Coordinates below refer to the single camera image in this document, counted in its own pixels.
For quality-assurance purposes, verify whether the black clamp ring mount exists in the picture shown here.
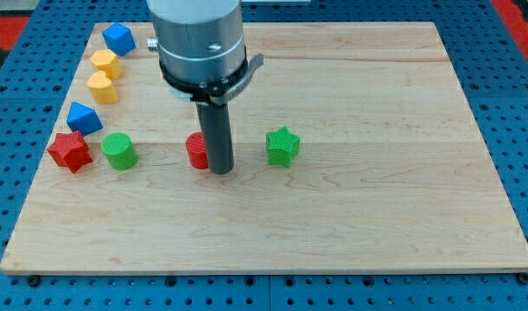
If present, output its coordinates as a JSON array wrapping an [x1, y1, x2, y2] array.
[[158, 54, 264, 106]]

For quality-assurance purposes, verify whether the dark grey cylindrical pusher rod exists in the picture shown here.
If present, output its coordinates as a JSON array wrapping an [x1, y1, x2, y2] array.
[[196, 103, 234, 175]]

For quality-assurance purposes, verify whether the red cylinder block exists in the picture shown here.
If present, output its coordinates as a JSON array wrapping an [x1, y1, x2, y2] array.
[[185, 132, 209, 169]]

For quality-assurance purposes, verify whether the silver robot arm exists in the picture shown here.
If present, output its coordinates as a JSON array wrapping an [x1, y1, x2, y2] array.
[[147, 0, 264, 175]]

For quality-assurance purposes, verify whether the wooden board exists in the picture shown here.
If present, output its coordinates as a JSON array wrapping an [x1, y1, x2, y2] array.
[[0, 22, 528, 276]]

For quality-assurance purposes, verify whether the green star block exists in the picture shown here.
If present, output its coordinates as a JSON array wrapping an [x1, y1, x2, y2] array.
[[266, 126, 301, 168]]

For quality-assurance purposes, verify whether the green cylinder block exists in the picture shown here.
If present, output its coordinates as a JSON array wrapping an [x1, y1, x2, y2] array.
[[101, 132, 138, 170]]

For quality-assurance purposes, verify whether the blue cube block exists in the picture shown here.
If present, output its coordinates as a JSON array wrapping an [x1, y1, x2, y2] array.
[[102, 22, 136, 56]]

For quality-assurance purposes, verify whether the yellow hexagon block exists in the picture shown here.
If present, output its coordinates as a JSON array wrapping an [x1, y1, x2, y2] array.
[[90, 49, 122, 80]]

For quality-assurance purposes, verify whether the yellow heart block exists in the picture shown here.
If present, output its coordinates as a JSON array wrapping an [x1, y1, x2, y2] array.
[[86, 71, 118, 105]]

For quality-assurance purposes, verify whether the blue triangular block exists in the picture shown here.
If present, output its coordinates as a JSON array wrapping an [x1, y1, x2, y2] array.
[[67, 102, 104, 136]]

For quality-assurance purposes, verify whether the red star block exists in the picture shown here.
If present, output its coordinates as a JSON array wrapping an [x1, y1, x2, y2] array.
[[47, 130, 92, 174]]

